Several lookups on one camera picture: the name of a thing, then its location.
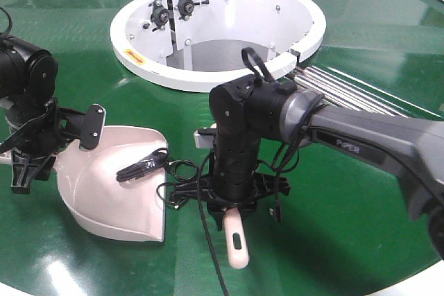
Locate orange warning sticker front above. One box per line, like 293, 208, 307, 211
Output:
123, 49, 146, 66

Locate white central ring housing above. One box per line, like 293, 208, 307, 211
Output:
110, 0, 326, 92

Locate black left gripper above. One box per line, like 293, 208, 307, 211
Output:
1, 98, 106, 194

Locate pink plastic dustpan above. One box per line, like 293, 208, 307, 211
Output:
54, 125, 168, 242

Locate thick black cable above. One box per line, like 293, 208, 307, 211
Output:
116, 148, 170, 182

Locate right steel conveyor rollers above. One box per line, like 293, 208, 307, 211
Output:
286, 66, 443, 121

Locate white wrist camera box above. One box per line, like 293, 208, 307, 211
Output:
194, 128, 216, 149

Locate thin black wire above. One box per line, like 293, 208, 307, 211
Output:
156, 159, 209, 210

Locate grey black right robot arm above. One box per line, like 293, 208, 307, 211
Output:
170, 74, 443, 253

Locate pink hand broom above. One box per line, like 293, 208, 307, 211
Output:
210, 122, 250, 270

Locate left black bearing mount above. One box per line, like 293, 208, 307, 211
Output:
150, 0, 170, 31

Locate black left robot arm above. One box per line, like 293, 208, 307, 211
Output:
1, 19, 105, 195

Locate right black bearing mount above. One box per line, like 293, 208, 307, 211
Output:
176, 0, 210, 21

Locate black bearing mount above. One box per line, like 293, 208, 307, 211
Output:
176, 0, 210, 21
150, 0, 170, 31

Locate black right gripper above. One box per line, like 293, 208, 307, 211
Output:
169, 173, 291, 231

